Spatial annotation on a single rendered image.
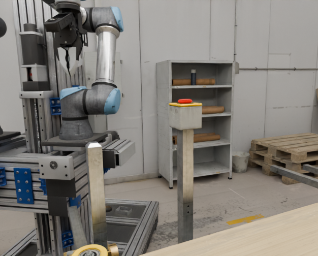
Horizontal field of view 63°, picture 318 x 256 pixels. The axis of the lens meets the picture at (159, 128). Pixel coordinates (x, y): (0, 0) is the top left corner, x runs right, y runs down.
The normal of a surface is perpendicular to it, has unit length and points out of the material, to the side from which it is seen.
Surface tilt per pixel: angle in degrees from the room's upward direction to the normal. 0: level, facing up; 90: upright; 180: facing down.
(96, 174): 90
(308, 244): 0
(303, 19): 90
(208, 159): 90
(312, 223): 0
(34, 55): 90
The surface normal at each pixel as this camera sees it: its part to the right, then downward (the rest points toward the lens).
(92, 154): 0.40, 0.14
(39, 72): 0.98, 0.01
